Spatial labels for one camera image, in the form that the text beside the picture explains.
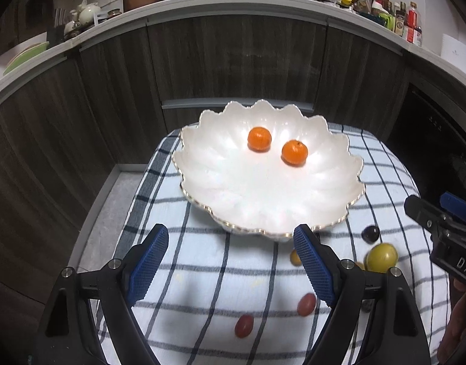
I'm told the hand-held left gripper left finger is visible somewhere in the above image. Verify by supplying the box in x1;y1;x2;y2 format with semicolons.
31;224;169;365

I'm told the dark sauce bottle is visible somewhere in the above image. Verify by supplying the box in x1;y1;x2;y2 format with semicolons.
394;3;407;36

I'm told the white scalloped bowl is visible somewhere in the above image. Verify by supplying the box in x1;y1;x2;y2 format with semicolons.
172;99;367;241

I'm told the person's right hand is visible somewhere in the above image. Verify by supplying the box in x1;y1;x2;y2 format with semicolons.
437;277;466;365

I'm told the blue checked white cloth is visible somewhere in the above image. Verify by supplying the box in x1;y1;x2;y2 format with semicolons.
97;122;452;365

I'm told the dark wood cabinet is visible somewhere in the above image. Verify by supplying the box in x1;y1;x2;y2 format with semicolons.
0;13;410;290

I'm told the green plate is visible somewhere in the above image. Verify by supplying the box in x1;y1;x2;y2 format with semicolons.
3;42;50;76

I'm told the green round fruit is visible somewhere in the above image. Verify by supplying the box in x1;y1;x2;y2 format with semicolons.
365;242;399;273

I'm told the tangerine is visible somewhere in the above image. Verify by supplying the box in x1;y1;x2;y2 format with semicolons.
281;140;308;167
247;127;272;152

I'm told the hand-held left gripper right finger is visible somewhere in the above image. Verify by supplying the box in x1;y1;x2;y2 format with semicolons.
293;224;433;365

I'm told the dark purple grape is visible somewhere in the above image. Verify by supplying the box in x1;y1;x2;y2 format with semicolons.
361;225;381;244

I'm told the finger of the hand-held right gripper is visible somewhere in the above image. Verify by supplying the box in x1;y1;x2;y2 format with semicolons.
404;195;464;238
439;192;466;218

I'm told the red grape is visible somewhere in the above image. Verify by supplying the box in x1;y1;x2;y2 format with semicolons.
297;293;317;317
235;314;255;339

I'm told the black dishwasher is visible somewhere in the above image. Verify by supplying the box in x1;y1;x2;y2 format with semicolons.
385;84;466;206

